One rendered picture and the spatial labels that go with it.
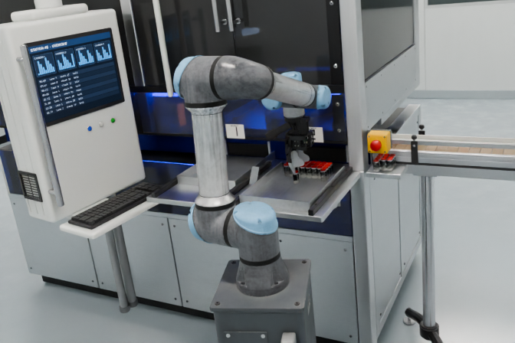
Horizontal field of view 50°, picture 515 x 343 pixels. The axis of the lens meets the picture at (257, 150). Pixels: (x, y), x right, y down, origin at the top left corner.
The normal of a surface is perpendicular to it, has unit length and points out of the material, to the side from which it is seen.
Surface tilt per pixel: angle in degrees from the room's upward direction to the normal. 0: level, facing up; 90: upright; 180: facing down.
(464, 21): 90
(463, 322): 0
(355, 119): 90
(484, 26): 90
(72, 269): 90
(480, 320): 0
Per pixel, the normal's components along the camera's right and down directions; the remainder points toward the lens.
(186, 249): -0.45, 0.33
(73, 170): 0.82, 0.10
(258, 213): 0.00, -0.93
